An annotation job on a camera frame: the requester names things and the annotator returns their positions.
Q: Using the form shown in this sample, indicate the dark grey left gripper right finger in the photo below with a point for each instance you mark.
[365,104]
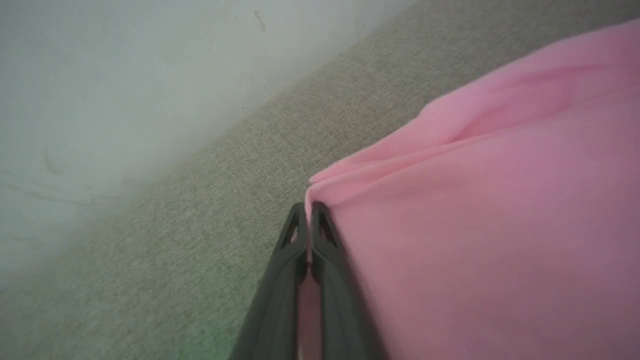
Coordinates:
[340,310]

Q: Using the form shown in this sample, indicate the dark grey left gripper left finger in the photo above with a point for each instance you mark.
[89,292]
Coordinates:
[277,300]

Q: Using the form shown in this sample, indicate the pink garment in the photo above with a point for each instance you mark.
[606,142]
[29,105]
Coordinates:
[490,225]

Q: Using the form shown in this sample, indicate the grey-green fabric sofa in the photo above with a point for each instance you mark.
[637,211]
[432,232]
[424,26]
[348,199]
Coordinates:
[200,225]

